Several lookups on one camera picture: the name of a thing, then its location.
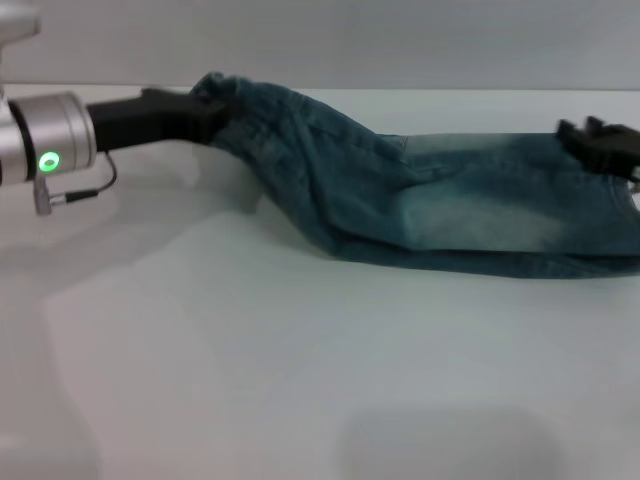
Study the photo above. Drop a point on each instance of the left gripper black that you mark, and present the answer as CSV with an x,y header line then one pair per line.
x,y
145,120

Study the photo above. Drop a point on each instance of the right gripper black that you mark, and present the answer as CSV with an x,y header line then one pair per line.
x,y
612,152

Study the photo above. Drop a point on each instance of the blue denim shorts with print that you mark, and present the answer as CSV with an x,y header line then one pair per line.
x,y
400,200

